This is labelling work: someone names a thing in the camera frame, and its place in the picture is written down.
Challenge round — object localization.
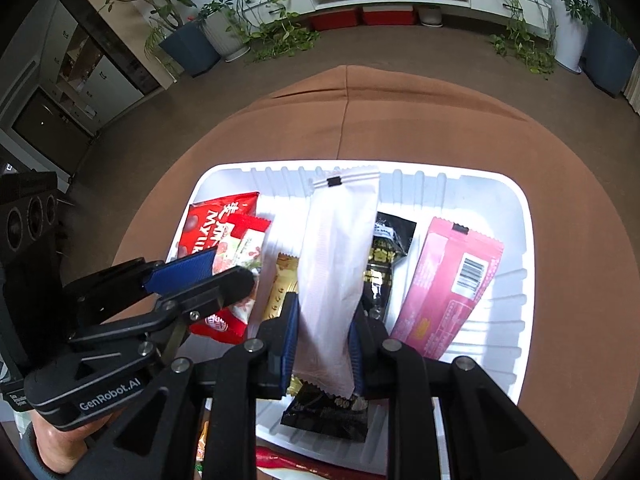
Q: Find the beige curtain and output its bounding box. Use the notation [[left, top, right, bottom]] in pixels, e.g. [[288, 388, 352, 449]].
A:
[[622, 60, 640, 112]]

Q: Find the long black snack packet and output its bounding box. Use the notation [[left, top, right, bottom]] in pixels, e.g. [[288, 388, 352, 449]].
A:
[[279, 211, 417, 444]]

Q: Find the trailing pothos plant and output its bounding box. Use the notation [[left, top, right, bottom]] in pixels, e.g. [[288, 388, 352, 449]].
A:
[[232, 0, 322, 64]]

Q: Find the small trailing plant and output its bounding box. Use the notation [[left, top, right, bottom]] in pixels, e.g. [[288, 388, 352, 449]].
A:
[[487, 0, 557, 77]]

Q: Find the long white snack packet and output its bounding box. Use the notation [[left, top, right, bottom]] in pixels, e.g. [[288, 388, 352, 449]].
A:
[[294, 164, 381, 402]]

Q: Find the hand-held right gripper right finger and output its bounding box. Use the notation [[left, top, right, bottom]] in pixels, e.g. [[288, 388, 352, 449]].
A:
[[347, 304, 581, 480]]

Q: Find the strawberry print snack packet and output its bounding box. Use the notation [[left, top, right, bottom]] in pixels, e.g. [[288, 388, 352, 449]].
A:
[[189, 214, 273, 346]]

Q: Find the white plastic tray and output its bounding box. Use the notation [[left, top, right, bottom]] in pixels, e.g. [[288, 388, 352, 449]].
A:
[[167, 160, 530, 477]]

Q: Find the tall plant in dark pot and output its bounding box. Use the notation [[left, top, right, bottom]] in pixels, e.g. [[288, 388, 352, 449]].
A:
[[100, 0, 222, 79]]

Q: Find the long pink snack packet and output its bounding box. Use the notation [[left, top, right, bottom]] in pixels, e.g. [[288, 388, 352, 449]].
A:
[[389, 216, 505, 362]]

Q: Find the plant in white ribbed pot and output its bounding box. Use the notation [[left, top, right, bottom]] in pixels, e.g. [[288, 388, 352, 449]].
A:
[[197, 0, 252, 64]]

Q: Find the gold wafer packet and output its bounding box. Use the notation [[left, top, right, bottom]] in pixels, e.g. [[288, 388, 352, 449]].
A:
[[261, 251, 307, 397]]

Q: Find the person's left hand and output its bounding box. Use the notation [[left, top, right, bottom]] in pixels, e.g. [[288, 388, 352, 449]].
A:
[[31, 406, 127, 475]]

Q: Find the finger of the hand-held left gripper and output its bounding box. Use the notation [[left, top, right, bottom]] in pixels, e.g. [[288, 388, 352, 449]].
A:
[[62, 250, 217, 311], [67, 266, 256, 356]]

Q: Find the red chocolate ball bag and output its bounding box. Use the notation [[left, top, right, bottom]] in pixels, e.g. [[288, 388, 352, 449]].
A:
[[177, 191, 261, 263]]

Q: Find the plant in tall white pot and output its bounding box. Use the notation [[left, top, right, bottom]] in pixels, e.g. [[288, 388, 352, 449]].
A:
[[535, 0, 599, 74]]

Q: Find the wooden wall cabinet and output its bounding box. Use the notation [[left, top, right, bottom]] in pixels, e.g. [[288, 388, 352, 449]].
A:
[[0, 0, 167, 182]]

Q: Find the red storage box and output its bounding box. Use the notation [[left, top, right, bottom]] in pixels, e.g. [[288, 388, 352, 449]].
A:
[[362, 5, 417, 27], [310, 8, 362, 32]]

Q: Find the large leaf plant in dark pot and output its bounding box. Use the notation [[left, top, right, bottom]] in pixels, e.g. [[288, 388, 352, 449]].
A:
[[582, 10, 640, 99]]

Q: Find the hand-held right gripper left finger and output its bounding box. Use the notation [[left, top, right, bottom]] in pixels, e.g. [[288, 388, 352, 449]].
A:
[[75, 292, 302, 480]]

